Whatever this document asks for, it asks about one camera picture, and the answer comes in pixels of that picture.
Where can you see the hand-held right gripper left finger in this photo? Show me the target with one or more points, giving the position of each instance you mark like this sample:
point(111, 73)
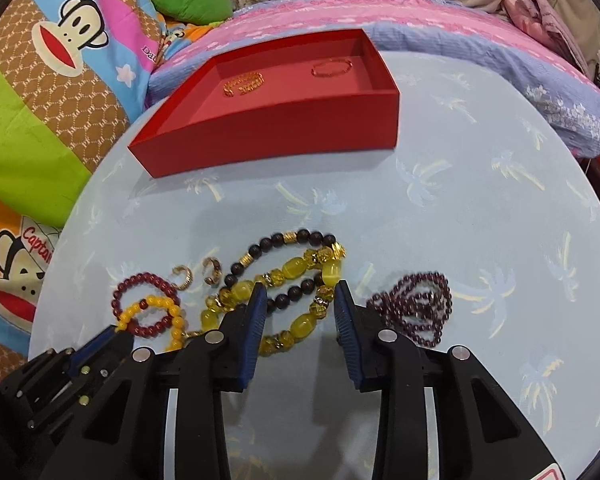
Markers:
point(250, 340)

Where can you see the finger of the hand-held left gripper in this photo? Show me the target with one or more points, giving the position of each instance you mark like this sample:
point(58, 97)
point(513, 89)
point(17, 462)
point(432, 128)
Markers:
point(40, 375)
point(100, 352)

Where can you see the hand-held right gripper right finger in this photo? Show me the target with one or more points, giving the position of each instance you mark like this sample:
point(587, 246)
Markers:
point(347, 340)

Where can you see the red jewelry box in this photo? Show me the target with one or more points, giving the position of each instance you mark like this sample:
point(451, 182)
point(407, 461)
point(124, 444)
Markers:
point(280, 125)

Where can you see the rose gold bangle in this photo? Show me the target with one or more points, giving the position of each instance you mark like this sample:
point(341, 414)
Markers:
point(314, 70)

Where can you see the monkey printed colourful blanket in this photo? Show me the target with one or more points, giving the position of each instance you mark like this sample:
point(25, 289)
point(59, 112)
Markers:
point(40, 125)

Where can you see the pink and blue striped pillow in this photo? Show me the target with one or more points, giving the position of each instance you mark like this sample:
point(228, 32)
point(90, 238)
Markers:
point(430, 25)

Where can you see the green pillow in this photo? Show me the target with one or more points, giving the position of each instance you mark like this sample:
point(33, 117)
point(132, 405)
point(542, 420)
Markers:
point(190, 0)

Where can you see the folded purple blanket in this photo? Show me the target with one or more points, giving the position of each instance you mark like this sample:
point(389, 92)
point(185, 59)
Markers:
point(540, 15)

